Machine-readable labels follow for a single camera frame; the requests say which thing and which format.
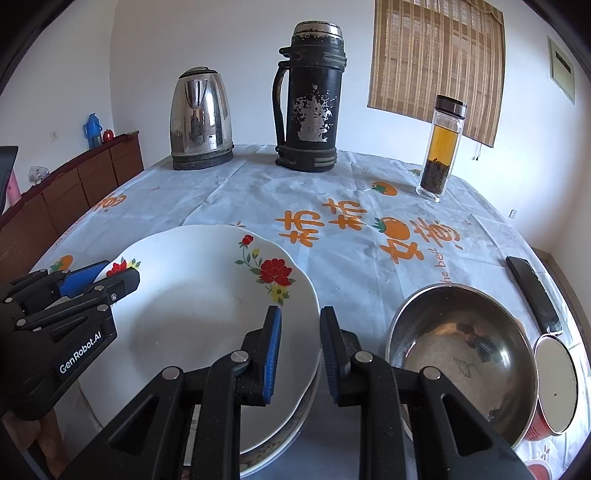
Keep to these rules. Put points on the brown wooden sideboard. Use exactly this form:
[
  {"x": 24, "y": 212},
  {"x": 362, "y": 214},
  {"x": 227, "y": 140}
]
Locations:
[{"x": 69, "y": 184}]

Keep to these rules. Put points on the red flower white plate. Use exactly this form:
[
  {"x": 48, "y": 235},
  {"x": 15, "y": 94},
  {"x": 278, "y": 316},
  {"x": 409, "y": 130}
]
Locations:
[{"x": 194, "y": 323}]

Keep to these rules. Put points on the white and red enamel cup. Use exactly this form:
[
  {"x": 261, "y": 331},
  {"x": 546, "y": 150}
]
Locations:
[{"x": 556, "y": 383}]

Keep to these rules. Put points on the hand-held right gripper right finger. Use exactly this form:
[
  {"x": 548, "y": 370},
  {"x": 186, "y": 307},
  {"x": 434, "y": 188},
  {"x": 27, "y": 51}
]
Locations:
[{"x": 330, "y": 350}]

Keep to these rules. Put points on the black smartphone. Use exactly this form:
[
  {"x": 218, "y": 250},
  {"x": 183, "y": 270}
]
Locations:
[{"x": 535, "y": 295}]

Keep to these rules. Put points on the blue patterned plate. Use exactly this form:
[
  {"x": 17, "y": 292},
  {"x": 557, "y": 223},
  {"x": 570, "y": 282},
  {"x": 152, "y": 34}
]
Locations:
[{"x": 272, "y": 454}]

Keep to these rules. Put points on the pale green wall panel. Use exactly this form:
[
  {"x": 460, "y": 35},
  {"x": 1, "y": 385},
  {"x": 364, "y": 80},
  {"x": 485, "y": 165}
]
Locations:
[{"x": 563, "y": 74}]

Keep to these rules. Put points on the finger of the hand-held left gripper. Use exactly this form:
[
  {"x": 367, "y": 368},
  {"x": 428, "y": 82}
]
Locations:
[
  {"x": 120, "y": 284},
  {"x": 81, "y": 277}
]

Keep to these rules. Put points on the small clear glass ornament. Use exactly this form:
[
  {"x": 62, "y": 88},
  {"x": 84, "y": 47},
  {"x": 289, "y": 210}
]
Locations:
[{"x": 38, "y": 173}]

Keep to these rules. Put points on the blue thermos bottle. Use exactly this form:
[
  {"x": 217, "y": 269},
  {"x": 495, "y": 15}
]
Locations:
[{"x": 92, "y": 131}]

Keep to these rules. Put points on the glass tea bottle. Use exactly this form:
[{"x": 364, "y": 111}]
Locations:
[{"x": 438, "y": 147}]

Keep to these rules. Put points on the pink thermos bottle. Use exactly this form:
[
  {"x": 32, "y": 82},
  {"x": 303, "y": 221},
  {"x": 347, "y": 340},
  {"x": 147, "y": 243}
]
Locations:
[{"x": 14, "y": 189}]

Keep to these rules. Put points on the worn black thermos flask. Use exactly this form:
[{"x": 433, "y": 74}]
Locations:
[{"x": 314, "y": 92}]

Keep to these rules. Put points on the stainless steel electric kettle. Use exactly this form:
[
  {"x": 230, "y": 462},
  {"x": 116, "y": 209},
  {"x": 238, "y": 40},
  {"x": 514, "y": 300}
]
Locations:
[{"x": 198, "y": 115}]

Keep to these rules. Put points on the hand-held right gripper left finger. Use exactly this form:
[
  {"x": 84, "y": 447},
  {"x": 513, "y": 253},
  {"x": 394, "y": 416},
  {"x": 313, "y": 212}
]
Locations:
[{"x": 272, "y": 355}]

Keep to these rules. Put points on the bamboo window blind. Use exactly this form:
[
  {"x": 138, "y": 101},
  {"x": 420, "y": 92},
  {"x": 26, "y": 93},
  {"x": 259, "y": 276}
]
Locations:
[{"x": 438, "y": 60}]

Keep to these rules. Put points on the stainless steel bowl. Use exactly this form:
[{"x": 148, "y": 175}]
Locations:
[{"x": 461, "y": 350}]

